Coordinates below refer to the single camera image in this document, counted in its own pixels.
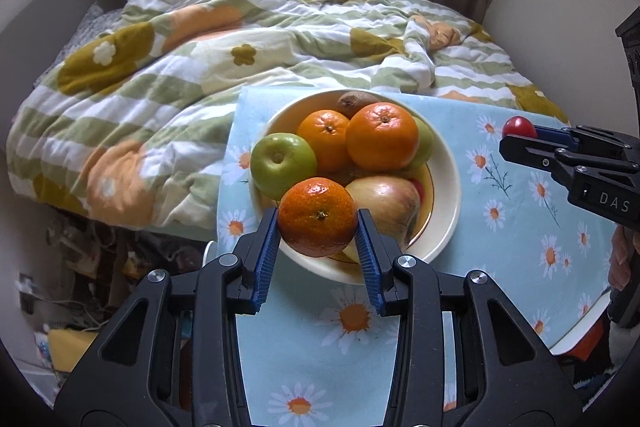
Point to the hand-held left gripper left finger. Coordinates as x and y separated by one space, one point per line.
265 257

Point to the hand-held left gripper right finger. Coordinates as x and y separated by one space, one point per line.
367 252

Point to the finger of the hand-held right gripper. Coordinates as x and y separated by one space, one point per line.
555 136
525 149

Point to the small red tomato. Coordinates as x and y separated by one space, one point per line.
520 126

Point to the red yellow apple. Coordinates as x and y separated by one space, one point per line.
387 207

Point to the mandarin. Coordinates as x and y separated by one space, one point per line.
317 217

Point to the cream ceramic bowl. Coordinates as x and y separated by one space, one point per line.
440 207

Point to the large green apple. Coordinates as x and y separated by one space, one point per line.
280 162

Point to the large orange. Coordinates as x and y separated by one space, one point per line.
382 137

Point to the brown kiwi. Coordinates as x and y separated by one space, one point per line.
356 102

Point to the person's right hand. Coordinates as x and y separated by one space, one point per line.
622 257

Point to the light blue daisy tablecloth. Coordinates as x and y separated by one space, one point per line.
500 232

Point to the small green apple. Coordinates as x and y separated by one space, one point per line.
425 142

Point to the small orange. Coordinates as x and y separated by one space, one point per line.
322 137

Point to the white round table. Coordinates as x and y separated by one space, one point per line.
580 337

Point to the grey patterned fleece rug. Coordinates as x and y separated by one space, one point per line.
617 342

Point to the floral striped blanket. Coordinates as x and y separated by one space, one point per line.
150 107

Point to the yellow flat box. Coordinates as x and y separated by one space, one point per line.
75 352

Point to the grey textured cloth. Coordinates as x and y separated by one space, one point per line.
85 29

